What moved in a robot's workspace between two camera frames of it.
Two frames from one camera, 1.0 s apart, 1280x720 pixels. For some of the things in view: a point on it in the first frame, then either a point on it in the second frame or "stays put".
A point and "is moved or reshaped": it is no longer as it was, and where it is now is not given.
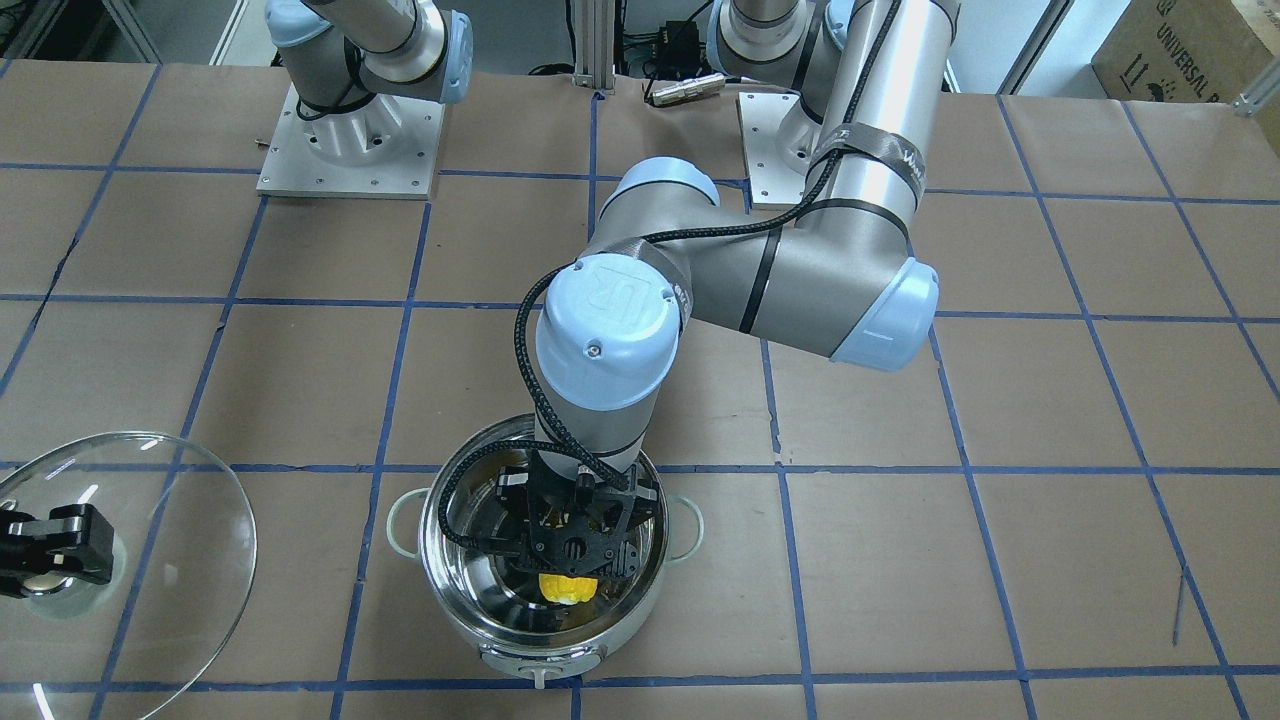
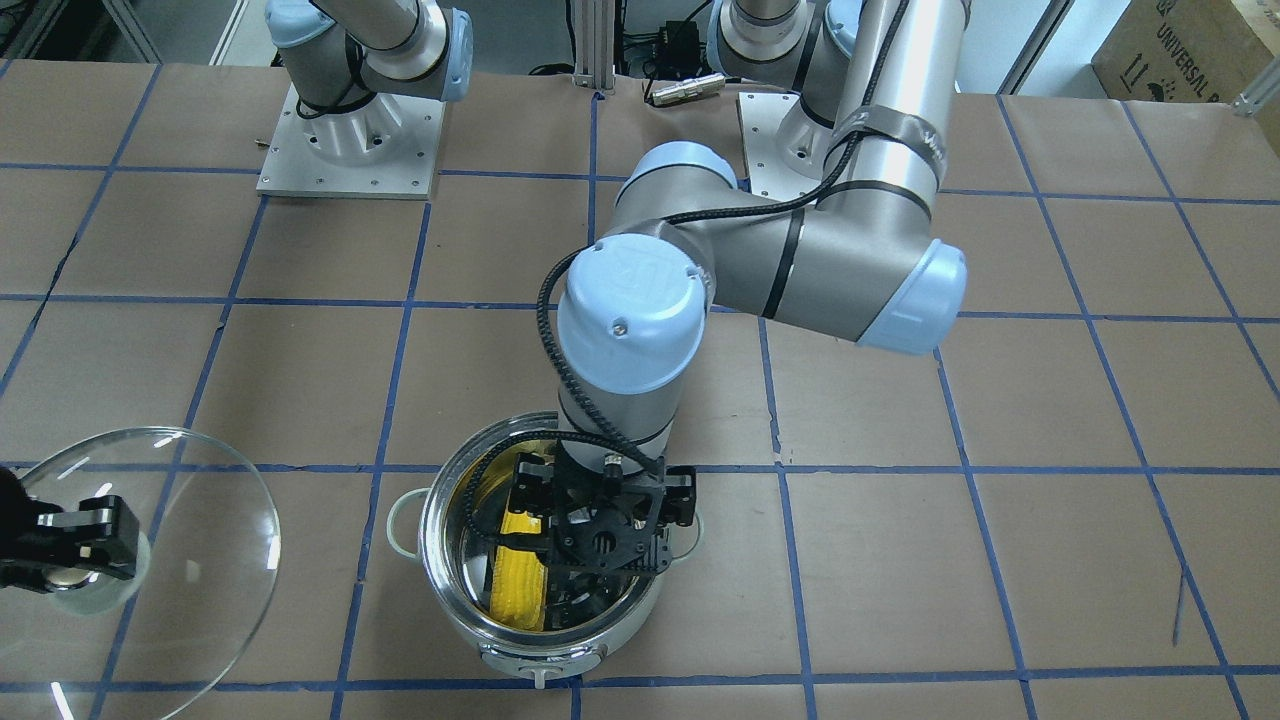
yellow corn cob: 567,590 -> 518,594
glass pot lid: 146,642 is moved or reshaped
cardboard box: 1188,51 stays put
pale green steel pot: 498,604 stays put
